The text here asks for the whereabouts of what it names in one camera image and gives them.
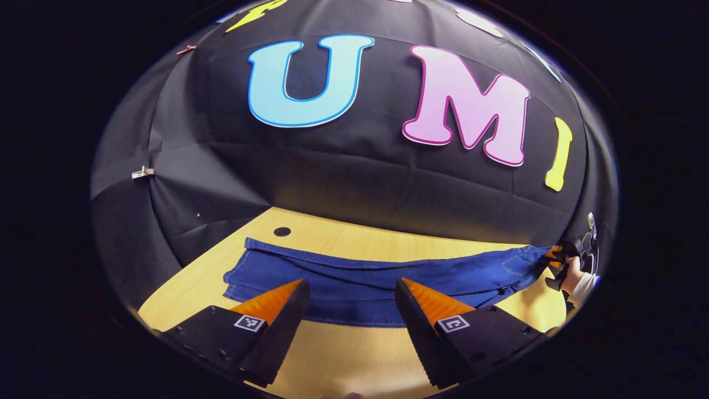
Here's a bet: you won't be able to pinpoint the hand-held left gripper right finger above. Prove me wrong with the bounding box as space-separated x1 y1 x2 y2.
394 277 560 390

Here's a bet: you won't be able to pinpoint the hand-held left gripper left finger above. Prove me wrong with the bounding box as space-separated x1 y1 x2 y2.
152 278 311 387

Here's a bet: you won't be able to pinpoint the blue jeans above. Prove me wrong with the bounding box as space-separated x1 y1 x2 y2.
223 237 557 328

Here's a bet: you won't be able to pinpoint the black backdrop cloth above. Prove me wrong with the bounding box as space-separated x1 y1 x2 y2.
91 0 618 311

